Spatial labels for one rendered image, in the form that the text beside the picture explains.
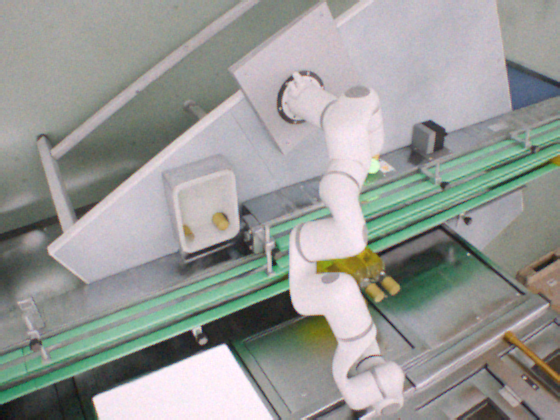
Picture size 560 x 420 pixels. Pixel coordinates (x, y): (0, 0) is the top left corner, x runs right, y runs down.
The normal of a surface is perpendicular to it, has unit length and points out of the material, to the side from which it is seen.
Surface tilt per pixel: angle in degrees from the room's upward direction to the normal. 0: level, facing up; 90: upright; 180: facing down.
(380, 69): 0
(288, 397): 90
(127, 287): 90
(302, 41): 3
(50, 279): 90
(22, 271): 90
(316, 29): 3
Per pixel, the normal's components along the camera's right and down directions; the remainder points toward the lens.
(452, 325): -0.03, -0.80
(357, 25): 0.49, 0.51
